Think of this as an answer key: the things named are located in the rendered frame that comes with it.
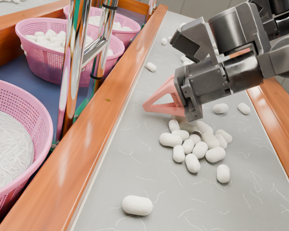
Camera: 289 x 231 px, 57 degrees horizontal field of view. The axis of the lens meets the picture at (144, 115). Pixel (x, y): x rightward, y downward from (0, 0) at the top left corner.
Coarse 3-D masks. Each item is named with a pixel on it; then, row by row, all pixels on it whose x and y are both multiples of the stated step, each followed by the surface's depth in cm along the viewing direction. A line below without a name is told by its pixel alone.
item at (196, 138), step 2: (200, 132) 46; (192, 134) 45; (194, 134) 44; (190, 136) 44; (192, 136) 44; (194, 136) 44; (196, 136) 44; (198, 136) 44; (190, 138) 44; (192, 138) 44; (194, 138) 44; (196, 138) 44; (198, 138) 44; (192, 140) 44; (194, 140) 44; (196, 140) 44; (198, 140) 44; (200, 140) 45; (194, 142) 44; (196, 142) 44
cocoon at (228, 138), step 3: (216, 132) 49; (219, 132) 48; (222, 132) 48; (225, 132) 48; (222, 135) 48; (225, 135) 47; (228, 135) 47; (225, 138) 47; (228, 138) 47; (231, 138) 47; (228, 141) 47; (231, 141) 48
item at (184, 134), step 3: (174, 132) 44; (177, 132) 44; (180, 132) 44; (183, 132) 44; (186, 132) 44; (180, 135) 44; (183, 135) 44; (186, 135) 44; (183, 138) 44; (186, 138) 44
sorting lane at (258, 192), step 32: (160, 32) 108; (160, 64) 75; (128, 128) 44; (160, 128) 47; (224, 128) 53; (256, 128) 57; (128, 160) 37; (160, 160) 39; (224, 160) 44; (256, 160) 46; (96, 192) 31; (128, 192) 32; (160, 192) 34; (192, 192) 35; (224, 192) 37; (256, 192) 39; (288, 192) 41; (96, 224) 28; (128, 224) 29; (160, 224) 30; (192, 224) 31; (224, 224) 32; (256, 224) 34; (288, 224) 35
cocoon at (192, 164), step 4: (188, 156) 39; (192, 156) 39; (188, 160) 39; (192, 160) 38; (196, 160) 38; (188, 164) 38; (192, 164) 38; (196, 164) 38; (188, 168) 38; (192, 168) 38; (196, 168) 38; (192, 172) 38
